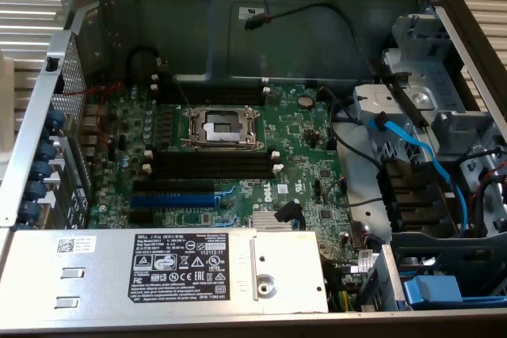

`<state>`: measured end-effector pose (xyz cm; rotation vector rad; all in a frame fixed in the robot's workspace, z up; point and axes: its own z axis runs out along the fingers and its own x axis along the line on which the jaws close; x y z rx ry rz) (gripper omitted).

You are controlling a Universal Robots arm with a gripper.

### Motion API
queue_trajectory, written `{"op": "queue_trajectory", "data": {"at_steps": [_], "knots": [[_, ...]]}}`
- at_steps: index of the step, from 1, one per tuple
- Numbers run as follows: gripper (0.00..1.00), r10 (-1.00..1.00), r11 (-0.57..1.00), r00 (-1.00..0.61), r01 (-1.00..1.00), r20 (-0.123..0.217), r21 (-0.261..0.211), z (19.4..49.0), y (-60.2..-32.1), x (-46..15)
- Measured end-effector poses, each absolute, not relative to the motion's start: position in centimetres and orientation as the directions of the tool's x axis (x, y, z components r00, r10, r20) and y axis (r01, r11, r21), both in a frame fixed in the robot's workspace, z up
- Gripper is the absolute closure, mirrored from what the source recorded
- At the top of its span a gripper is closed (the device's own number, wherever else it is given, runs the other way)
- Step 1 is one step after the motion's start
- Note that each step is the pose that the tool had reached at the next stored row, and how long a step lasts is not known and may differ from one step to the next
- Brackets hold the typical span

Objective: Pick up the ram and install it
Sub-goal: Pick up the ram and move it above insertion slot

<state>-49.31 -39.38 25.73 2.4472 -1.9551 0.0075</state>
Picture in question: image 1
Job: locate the white case wall sticker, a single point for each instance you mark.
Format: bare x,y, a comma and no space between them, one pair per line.
251,12

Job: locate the green Dell motherboard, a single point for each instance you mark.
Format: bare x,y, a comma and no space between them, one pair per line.
301,148

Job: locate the small white board sticker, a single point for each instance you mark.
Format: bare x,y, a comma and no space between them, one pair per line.
284,188

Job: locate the long black expansion slot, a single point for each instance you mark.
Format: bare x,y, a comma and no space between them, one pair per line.
174,186

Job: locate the black plug with blue tab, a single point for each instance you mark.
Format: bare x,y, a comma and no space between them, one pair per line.
286,213

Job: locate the silver port stack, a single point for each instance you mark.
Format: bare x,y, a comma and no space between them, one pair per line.
93,116

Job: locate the black power supply label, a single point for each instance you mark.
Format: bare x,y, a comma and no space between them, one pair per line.
178,270

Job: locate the grey metal disk bay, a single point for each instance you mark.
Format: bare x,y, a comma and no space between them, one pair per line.
428,61

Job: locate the round coin battery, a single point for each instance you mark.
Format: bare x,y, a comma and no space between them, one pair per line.
305,101

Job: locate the white barcode sticker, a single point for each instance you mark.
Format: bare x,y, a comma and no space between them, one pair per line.
366,258

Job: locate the blue card slot latch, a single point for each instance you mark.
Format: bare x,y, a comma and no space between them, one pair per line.
35,188
29,209
48,150
55,118
41,169

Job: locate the short black expansion slot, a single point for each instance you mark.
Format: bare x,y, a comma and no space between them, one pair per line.
141,217

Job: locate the thin metal locking lever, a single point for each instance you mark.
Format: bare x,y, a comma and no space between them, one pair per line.
180,90

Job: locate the silver power supply box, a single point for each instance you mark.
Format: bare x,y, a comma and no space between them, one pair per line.
99,274

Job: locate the blue plastic drive caddy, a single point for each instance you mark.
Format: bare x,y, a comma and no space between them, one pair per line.
431,288

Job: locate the small silver heat sink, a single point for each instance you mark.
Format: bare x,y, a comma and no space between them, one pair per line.
267,221

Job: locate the grey metal drive bracket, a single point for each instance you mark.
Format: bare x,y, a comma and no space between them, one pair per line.
380,100

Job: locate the white QR code sticker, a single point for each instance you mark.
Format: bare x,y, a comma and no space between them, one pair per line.
75,245

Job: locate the long blue expansion slot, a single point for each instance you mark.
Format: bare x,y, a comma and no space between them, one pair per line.
174,200

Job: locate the grey metal PC case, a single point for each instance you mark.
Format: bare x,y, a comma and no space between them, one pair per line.
198,37

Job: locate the metal CPU socket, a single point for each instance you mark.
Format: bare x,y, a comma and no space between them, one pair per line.
222,126

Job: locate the black RAM slot white clips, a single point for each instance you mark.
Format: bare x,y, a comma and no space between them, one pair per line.
218,80
214,168
214,154
218,93

